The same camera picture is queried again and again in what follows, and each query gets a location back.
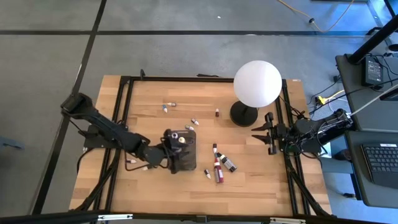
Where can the small white label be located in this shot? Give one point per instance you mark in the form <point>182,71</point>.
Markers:
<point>297,80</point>

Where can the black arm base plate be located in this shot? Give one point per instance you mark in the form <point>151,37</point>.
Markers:
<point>314,148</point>
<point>93,141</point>

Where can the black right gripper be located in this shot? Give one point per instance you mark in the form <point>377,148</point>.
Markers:
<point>280,132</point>

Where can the flat black strip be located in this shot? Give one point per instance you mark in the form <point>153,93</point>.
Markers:
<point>207,75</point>

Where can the smoky transparent plastic bin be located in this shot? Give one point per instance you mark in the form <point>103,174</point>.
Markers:
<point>191,137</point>

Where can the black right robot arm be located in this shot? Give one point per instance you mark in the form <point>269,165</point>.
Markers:
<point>311,127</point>

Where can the large red food coloring bottle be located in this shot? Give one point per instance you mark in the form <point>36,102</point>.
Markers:
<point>218,171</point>

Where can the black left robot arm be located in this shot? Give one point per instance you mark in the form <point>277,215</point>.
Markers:
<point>102,123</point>

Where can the large yellow food coloring bottle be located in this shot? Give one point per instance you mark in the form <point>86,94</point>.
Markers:
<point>182,140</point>

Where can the white globe lamp black base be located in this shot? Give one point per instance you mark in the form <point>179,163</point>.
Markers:
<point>258,84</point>

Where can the black frame clamp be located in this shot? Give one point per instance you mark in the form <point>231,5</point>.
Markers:
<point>142,73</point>

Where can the small black food coloring bottle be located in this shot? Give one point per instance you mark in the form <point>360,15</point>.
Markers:
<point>207,173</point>

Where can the large black food coloring bottle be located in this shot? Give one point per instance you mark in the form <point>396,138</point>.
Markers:
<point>229,163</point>

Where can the gray desk with adapter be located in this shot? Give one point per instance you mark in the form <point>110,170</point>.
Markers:
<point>373,109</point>

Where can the black camera rig bar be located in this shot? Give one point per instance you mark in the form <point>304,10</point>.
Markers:
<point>46,217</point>

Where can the black aluminium table frame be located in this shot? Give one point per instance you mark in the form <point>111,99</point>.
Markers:
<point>186,79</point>

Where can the black power adapter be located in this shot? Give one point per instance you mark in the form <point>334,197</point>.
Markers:
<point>371,71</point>

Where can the large blue food coloring bottle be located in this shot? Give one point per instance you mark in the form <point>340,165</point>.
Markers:
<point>174,135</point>

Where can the black slanted pole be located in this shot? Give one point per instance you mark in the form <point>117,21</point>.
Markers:
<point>373,40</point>

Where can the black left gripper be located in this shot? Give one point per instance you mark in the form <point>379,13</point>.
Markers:
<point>172,155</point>

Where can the gray desk with laptop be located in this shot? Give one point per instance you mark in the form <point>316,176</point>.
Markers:
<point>357,174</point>

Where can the black laptop keyboard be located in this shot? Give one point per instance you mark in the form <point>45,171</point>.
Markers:
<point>382,161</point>

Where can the black desk foot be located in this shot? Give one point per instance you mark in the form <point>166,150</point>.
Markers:
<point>349,195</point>

